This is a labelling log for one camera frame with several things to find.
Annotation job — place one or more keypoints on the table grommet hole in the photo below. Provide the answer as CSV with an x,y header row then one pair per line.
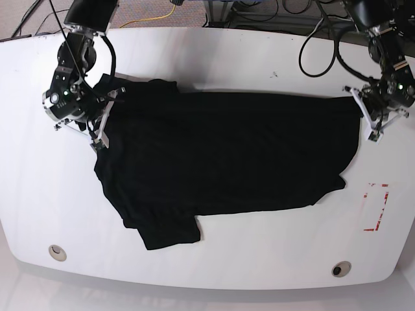
x,y
57,253
341,269

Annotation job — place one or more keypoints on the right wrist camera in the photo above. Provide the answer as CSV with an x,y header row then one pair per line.
x,y
99,144

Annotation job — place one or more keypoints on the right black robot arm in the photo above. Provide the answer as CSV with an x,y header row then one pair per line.
x,y
76,55

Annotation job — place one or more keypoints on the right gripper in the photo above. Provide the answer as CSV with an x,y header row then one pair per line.
x,y
84,113

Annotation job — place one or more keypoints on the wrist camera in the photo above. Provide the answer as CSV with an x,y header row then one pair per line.
x,y
99,144
373,135

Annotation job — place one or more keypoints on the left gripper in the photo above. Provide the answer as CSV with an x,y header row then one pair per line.
x,y
377,118

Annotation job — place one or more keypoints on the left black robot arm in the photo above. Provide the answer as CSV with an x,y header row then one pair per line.
x,y
382,101

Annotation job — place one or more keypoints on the black t-shirt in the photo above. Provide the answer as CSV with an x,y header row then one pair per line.
x,y
174,156

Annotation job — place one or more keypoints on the right table grommet hole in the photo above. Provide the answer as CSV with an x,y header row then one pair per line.
x,y
341,269

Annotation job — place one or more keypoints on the left table grommet hole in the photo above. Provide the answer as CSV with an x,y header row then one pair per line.
x,y
57,253

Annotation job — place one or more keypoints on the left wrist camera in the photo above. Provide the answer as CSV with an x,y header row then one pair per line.
x,y
373,135

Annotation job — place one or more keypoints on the red tape rectangle marker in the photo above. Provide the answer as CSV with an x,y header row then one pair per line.
x,y
373,206

